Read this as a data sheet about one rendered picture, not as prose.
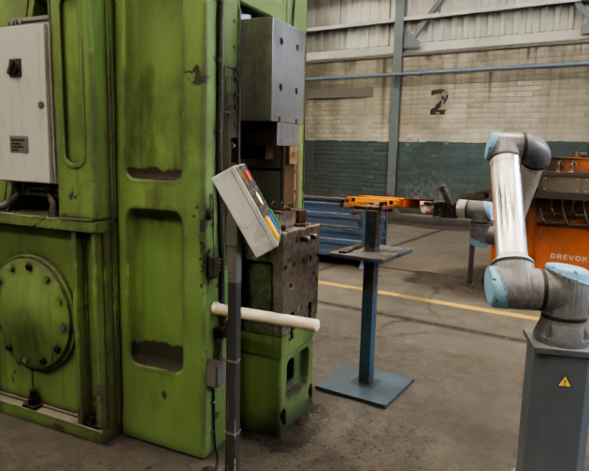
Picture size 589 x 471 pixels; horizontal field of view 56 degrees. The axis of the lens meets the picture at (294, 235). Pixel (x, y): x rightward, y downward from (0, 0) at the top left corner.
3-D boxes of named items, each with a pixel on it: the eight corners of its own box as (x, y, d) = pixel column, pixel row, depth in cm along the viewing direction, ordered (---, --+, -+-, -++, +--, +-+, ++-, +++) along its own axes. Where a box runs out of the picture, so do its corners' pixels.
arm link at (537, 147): (556, 126, 220) (517, 233, 273) (523, 125, 222) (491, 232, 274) (561, 146, 213) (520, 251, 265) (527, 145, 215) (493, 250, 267)
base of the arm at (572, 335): (582, 334, 205) (584, 307, 204) (597, 351, 187) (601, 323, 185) (527, 329, 209) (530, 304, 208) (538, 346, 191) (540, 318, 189)
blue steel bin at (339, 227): (387, 257, 667) (390, 198, 656) (365, 269, 596) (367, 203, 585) (299, 247, 720) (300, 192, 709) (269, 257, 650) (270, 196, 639)
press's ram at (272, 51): (310, 125, 255) (312, 35, 249) (271, 121, 221) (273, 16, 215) (232, 125, 273) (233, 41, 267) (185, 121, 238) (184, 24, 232)
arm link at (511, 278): (546, 303, 187) (528, 122, 219) (492, 299, 189) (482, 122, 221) (533, 316, 200) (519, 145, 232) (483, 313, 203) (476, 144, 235)
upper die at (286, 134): (297, 146, 245) (297, 124, 243) (277, 145, 227) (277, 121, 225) (217, 144, 262) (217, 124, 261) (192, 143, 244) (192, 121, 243)
